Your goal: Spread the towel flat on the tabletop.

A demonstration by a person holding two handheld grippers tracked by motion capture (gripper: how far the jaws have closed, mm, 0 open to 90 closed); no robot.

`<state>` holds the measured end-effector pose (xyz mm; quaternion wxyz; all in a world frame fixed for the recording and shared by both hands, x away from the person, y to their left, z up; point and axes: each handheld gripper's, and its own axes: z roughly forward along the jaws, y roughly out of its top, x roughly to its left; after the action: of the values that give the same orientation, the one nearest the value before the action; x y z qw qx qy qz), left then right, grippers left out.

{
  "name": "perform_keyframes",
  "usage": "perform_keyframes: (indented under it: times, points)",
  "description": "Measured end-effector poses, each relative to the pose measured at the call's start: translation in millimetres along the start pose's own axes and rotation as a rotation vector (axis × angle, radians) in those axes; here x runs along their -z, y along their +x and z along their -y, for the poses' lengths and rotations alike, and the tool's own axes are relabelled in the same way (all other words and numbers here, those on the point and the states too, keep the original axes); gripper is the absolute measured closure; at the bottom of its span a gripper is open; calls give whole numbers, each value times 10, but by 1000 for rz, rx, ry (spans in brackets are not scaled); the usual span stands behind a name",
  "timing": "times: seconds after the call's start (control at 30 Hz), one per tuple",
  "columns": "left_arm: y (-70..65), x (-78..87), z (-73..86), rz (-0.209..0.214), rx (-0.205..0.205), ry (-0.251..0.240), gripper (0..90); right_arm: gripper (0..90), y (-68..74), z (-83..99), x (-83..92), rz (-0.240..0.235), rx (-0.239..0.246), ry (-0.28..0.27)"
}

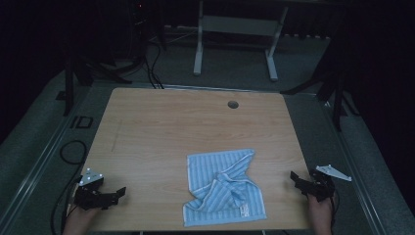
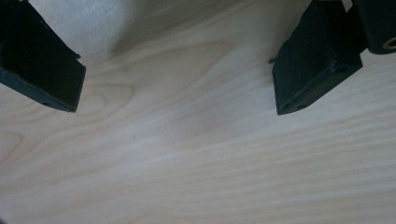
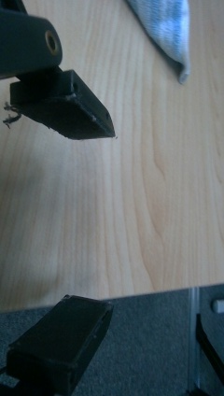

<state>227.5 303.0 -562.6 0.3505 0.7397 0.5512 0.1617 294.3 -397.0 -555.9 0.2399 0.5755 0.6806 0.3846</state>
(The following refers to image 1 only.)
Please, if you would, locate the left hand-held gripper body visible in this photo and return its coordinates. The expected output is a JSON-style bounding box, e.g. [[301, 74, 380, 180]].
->
[[73, 167, 114, 211]]

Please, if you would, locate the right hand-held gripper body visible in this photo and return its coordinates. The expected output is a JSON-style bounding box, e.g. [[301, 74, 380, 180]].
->
[[306, 164, 353, 202]]

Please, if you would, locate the blue striped towel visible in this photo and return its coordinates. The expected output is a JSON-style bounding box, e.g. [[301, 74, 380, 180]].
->
[[182, 148, 268, 228]]

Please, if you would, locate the person's left hand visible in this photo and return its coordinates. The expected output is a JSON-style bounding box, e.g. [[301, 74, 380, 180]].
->
[[63, 205, 100, 235]]

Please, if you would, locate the person's right hand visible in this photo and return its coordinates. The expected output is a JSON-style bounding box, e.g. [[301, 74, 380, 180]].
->
[[306, 194, 336, 235]]

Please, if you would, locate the black metal stand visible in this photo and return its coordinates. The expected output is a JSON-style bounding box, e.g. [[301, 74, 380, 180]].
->
[[62, 57, 133, 118], [279, 32, 360, 132]]

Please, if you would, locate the dark equipment rack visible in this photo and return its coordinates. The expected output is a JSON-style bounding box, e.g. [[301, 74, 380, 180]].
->
[[128, 0, 167, 52]]

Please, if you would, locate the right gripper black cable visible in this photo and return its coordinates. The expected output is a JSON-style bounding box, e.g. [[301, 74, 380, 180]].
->
[[329, 189, 339, 229]]

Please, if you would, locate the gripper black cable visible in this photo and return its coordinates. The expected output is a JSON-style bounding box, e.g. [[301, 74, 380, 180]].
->
[[329, 189, 339, 229], [60, 185, 79, 231]]

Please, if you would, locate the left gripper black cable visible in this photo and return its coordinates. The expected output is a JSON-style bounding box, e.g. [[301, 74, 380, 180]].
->
[[60, 185, 79, 231]]

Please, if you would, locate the black looped floor cable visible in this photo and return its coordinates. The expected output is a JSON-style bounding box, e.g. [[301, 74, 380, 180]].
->
[[50, 140, 89, 235]]

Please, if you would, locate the black floor cables bundle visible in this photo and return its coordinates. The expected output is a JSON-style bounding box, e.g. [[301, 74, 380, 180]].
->
[[142, 42, 165, 90]]

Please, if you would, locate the white desk frame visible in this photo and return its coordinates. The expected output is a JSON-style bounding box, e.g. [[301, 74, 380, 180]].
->
[[193, 0, 290, 82]]

